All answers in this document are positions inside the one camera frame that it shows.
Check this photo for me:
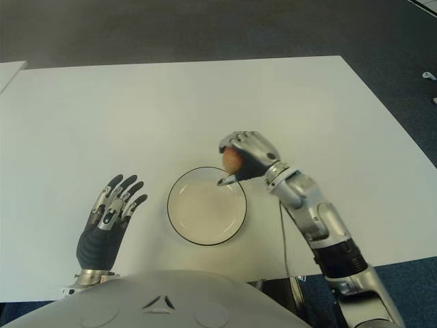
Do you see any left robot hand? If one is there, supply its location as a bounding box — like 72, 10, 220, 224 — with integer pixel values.
75, 174, 149, 273

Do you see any black table leg frame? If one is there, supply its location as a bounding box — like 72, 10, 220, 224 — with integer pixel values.
245, 273, 310, 328

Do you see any black cable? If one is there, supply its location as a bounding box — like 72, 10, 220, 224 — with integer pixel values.
279, 200, 298, 278

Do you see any red yellow apple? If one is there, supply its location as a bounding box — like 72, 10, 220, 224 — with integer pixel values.
221, 146, 244, 176

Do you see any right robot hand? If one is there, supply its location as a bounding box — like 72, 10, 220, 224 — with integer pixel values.
216, 130, 283, 188

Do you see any grey robot torso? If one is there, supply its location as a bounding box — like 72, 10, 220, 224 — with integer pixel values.
0, 269, 342, 328

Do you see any white plate black rim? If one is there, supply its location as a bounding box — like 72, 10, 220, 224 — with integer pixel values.
167, 166, 249, 247

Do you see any white side table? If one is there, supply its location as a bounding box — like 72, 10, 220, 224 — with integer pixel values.
0, 60, 28, 96

